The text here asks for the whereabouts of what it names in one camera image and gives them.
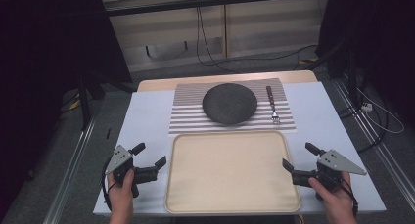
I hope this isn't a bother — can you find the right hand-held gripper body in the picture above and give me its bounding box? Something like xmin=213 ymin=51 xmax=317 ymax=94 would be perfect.
xmin=291 ymin=148 xmax=367 ymax=201

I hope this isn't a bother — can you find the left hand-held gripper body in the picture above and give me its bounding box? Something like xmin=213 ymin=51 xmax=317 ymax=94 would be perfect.
xmin=105 ymin=145 xmax=161 ymax=199

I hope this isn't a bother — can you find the person's right hand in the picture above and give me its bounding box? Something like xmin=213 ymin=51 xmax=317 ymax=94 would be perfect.
xmin=307 ymin=171 xmax=356 ymax=216

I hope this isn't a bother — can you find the person's left hand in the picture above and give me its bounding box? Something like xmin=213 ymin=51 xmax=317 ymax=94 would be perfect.
xmin=107 ymin=168 xmax=136 ymax=216

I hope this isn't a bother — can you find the white table cover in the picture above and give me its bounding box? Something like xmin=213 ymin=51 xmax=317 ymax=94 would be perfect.
xmin=92 ymin=81 xmax=388 ymax=217

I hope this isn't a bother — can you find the striped placemat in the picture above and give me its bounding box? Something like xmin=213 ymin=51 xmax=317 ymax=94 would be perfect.
xmin=167 ymin=77 xmax=298 ymax=135

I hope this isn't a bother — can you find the beige tray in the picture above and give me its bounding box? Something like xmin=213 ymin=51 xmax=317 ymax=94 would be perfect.
xmin=164 ymin=130 xmax=301 ymax=215

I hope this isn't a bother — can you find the black metal stand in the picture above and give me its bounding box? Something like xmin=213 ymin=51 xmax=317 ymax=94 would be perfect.
xmin=76 ymin=74 xmax=138 ymax=131
xmin=305 ymin=40 xmax=360 ymax=112

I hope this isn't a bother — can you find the yellow floor tape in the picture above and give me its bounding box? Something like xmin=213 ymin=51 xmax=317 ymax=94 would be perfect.
xmin=66 ymin=98 xmax=81 ymax=112

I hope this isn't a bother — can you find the dark grey round plate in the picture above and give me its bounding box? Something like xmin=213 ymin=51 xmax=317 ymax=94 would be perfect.
xmin=202 ymin=82 xmax=258 ymax=126

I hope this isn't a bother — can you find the black curtain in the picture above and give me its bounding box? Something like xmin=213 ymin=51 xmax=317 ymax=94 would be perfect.
xmin=314 ymin=0 xmax=415 ymax=122
xmin=0 ymin=0 xmax=133 ymax=215

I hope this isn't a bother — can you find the beige cabinet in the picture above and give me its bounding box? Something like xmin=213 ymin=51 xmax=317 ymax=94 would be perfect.
xmin=109 ymin=0 xmax=330 ymax=73

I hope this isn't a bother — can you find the black metal bar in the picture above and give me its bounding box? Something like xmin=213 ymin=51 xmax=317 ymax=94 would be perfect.
xmin=103 ymin=0 xmax=331 ymax=18

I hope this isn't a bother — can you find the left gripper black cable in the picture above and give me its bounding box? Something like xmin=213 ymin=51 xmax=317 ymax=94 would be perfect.
xmin=102 ymin=157 xmax=117 ymax=212

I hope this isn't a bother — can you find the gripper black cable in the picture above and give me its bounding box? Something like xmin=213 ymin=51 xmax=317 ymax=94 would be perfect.
xmin=102 ymin=157 xmax=117 ymax=212
xmin=339 ymin=176 xmax=359 ymax=217

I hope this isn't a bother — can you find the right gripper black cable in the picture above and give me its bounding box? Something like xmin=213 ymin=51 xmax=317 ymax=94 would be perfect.
xmin=339 ymin=176 xmax=359 ymax=217

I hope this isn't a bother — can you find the aluminium floor rail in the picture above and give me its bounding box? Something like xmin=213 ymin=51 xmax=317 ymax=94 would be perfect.
xmin=42 ymin=115 xmax=98 ymax=224
xmin=331 ymin=77 xmax=415 ymax=203

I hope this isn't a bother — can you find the black floor cable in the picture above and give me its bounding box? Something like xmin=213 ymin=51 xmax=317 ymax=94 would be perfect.
xmin=337 ymin=86 xmax=390 ymax=154

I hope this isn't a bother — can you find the fork with brown handle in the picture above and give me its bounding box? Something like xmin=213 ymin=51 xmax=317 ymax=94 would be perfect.
xmin=265 ymin=85 xmax=282 ymax=125

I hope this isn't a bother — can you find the white floor cable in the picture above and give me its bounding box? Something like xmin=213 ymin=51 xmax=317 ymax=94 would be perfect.
xmin=356 ymin=86 xmax=406 ymax=135

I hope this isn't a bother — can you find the black hanging cable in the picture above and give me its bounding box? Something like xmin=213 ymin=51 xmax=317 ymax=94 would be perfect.
xmin=195 ymin=6 xmax=319 ymax=74

